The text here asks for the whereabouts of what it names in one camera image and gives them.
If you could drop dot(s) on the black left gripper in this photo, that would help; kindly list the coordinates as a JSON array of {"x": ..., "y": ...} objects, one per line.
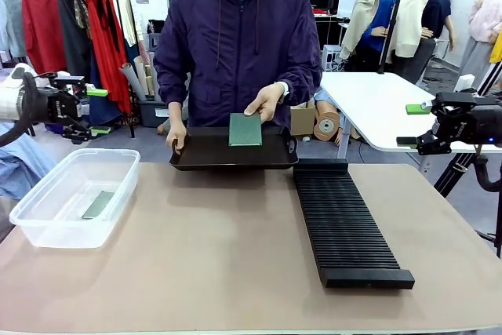
[{"x": 60, "y": 107}]

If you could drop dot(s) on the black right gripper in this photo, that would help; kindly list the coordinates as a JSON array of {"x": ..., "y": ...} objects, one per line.
[{"x": 455, "y": 123}]

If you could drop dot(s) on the green PCB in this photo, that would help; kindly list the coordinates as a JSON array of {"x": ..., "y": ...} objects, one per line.
[
  {"x": 98, "y": 205},
  {"x": 245, "y": 129}
]

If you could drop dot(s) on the black plastic tray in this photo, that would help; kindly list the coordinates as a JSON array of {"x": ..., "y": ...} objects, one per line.
[{"x": 235, "y": 154}]

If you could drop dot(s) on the person's left forearm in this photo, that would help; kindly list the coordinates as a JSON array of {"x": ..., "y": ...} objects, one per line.
[{"x": 298, "y": 76}]

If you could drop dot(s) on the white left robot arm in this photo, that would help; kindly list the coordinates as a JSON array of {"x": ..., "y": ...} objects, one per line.
[{"x": 9, "y": 95}]

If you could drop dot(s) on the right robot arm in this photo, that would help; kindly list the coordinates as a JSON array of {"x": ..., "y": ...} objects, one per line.
[{"x": 490, "y": 125}]

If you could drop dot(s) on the person's right forearm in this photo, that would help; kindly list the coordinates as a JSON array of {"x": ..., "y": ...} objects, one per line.
[{"x": 172, "y": 72}]

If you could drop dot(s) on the person's right hand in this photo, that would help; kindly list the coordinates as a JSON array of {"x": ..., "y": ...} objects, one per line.
[{"x": 177, "y": 135}]

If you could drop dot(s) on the person's left hand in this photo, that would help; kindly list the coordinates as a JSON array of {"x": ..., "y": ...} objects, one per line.
[{"x": 266, "y": 103}]

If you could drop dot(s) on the small white box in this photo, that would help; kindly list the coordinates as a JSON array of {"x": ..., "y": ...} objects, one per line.
[{"x": 466, "y": 83}]

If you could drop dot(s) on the beige paper rolls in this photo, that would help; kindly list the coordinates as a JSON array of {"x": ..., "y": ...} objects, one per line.
[{"x": 137, "y": 76}]

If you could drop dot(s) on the grey storage bin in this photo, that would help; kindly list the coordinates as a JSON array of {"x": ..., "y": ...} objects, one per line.
[{"x": 153, "y": 113}]

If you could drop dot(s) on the red hanging dress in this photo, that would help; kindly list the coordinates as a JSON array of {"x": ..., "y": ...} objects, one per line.
[{"x": 106, "y": 48}]

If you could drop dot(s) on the black hanging garment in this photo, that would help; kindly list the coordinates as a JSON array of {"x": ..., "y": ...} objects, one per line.
[{"x": 74, "y": 33}]

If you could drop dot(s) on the white table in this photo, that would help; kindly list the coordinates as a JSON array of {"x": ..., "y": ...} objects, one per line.
[{"x": 372, "y": 103}]

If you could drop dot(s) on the clear plastic box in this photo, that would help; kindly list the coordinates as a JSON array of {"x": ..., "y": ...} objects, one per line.
[{"x": 74, "y": 197}]

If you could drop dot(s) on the light blue cloth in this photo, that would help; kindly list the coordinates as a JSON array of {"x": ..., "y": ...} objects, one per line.
[{"x": 19, "y": 162}]

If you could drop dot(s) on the mannequin with pink sweater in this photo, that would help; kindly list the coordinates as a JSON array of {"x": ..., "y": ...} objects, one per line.
[{"x": 484, "y": 29}]

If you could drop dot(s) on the cream hanging garment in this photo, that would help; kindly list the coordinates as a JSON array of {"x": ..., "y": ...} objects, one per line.
[{"x": 126, "y": 13}]

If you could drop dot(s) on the red hanging shirt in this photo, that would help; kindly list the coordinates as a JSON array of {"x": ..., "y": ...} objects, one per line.
[{"x": 43, "y": 25}]

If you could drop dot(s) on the black metal clothes rack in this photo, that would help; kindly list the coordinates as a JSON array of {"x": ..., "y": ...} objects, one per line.
[{"x": 121, "y": 5}]

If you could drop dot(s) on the mannequin with cream jacket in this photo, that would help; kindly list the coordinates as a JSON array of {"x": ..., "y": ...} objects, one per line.
[{"x": 427, "y": 13}]

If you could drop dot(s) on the black stand pole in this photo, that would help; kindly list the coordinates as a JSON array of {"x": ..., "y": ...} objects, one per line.
[{"x": 392, "y": 25}]

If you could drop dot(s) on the brown cardboard spool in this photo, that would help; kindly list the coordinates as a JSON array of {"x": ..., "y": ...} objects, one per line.
[{"x": 326, "y": 126}]

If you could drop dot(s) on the light blue hanging garment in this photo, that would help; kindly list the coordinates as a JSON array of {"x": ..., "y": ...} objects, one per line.
[{"x": 12, "y": 13}]

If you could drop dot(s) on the white plastic crate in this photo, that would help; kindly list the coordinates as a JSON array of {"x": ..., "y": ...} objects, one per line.
[{"x": 332, "y": 58}]

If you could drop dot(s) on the mannequin with beige coat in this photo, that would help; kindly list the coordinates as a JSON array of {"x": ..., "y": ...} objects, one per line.
[{"x": 372, "y": 9}]

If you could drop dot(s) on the black slotted PCB rack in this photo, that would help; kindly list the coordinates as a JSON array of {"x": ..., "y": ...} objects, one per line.
[{"x": 345, "y": 217}]

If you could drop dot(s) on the person in dark jacket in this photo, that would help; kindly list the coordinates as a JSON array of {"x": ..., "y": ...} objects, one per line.
[{"x": 235, "y": 44}]

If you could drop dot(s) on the brown cardboard box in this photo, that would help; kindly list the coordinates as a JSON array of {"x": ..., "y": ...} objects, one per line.
[{"x": 303, "y": 119}]

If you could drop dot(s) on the black camera tripod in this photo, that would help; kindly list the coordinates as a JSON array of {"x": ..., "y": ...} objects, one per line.
[{"x": 455, "y": 172}]

